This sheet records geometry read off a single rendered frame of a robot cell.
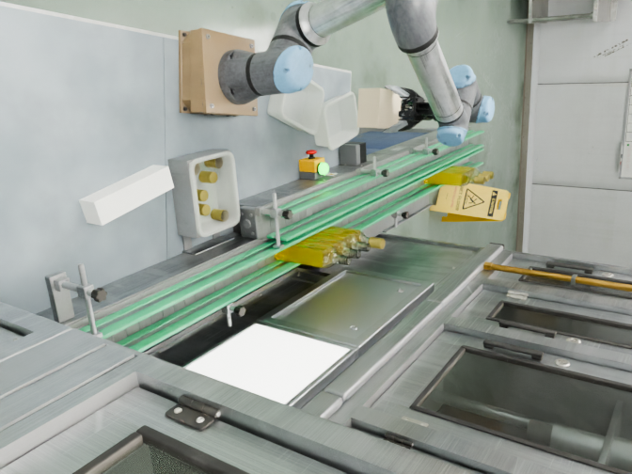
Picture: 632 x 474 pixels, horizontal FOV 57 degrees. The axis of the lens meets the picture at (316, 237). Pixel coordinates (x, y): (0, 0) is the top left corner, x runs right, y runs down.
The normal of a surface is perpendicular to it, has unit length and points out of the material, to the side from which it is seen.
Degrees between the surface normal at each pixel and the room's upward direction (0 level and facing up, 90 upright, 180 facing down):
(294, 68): 4
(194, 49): 90
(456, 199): 76
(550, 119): 90
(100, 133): 0
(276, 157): 0
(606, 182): 90
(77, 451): 90
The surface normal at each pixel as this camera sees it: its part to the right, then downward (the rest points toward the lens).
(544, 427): -0.06, -0.95
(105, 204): 0.82, 0.13
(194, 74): -0.57, 0.13
